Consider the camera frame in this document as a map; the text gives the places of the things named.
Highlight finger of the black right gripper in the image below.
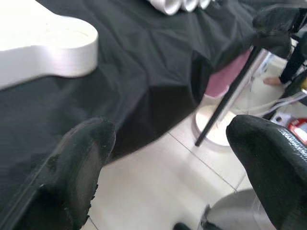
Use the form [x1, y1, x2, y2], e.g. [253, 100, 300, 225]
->
[253, 7, 299, 32]
[249, 31, 292, 47]

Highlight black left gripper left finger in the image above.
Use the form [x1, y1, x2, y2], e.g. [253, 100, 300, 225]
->
[0, 116, 117, 230]

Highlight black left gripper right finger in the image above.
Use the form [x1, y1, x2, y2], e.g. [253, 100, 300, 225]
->
[226, 115, 307, 230]

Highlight white plastic table top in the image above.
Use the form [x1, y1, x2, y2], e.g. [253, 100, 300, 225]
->
[0, 0, 99, 91]

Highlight person's leg black trousers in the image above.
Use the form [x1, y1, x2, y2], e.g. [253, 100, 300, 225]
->
[263, 35, 307, 86]

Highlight red box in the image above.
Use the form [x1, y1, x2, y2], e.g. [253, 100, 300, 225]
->
[286, 119, 307, 146]

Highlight grey robot leg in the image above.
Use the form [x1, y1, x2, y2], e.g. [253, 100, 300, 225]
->
[202, 188, 272, 230]

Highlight pink stool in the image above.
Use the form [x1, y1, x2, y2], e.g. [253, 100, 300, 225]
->
[195, 49, 252, 147]

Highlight black metal table leg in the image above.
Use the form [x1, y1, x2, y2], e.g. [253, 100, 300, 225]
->
[195, 46, 255, 147]

